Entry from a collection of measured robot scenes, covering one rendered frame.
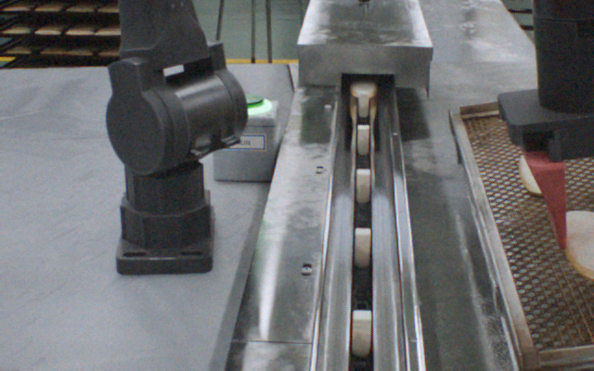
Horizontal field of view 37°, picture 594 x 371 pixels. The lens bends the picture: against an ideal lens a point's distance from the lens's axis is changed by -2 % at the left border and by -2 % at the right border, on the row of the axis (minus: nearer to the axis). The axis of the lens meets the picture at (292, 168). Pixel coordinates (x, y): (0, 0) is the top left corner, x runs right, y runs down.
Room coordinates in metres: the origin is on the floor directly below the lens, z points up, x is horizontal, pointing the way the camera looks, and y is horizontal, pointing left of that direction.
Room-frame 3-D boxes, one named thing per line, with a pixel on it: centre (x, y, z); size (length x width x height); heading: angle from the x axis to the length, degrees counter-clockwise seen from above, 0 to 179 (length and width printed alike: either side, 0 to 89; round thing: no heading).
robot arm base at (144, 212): (0.78, 0.12, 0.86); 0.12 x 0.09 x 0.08; 3
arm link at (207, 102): (0.77, 0.10, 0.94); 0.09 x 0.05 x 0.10; 49
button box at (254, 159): (0.97, 0.05, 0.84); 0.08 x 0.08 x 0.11; 86
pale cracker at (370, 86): (1.20, -0.10, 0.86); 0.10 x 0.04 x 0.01; 176
